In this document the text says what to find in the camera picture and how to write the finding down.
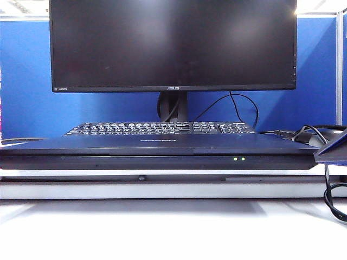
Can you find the black Hasee laptop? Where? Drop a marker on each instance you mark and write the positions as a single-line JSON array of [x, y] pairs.
[[151, 150]]

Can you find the black grey computer mouse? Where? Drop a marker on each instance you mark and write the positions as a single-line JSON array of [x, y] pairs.
[[315, 140]]

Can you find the black monitor stand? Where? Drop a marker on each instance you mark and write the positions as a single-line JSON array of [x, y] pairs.
[[169, 107]]

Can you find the blue office partition panel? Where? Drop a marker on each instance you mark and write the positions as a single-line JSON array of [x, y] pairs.
[[27, 81]]

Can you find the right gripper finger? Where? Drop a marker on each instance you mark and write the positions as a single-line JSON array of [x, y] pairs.
[[333, 155]]

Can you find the dark table edge rail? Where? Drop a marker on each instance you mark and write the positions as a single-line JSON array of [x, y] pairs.
[[81, 178]]

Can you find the silver partition post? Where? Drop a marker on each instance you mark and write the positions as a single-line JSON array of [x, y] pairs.
[[339, 67]]

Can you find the black ASUS monitor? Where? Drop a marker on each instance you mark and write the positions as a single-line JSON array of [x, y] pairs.
[[173, 46]]

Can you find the black desktop keyboard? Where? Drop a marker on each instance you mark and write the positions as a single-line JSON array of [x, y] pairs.
[[151, 129]]

